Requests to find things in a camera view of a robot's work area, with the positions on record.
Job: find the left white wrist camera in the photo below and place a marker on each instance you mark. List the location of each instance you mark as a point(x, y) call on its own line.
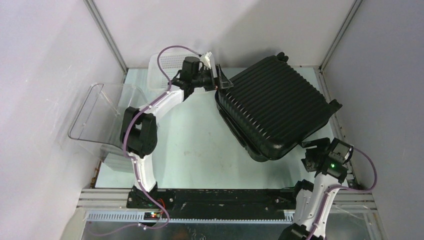
point(208, 59)

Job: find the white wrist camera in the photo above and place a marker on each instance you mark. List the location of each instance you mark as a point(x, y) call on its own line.
point(208, 59)
point(345, 153)

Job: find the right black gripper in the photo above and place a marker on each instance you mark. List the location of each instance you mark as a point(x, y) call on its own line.
point(321, 144)

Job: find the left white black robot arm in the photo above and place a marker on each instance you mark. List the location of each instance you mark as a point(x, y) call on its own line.
point(139, 130)

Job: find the white perforated plastic basket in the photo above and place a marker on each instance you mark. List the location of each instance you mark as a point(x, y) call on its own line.
point(170, 63)

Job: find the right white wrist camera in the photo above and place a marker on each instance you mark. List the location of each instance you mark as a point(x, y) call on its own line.
point(345, 153)

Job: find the clear acrylic bin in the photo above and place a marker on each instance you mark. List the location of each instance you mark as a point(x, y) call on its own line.
point(98, 122)

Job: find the aluminium frame rail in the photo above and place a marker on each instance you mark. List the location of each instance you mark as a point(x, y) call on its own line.
point(126, 205)

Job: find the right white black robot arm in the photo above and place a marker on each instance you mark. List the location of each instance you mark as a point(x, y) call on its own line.
point(325, 158)

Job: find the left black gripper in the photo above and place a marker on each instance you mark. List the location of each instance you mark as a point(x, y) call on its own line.
point(225, 83)

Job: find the black ribbed hard-shell suitcase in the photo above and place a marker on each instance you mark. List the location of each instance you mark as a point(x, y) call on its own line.
point(271, 108)

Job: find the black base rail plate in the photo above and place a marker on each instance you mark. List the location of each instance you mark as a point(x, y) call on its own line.
point(225, 204)

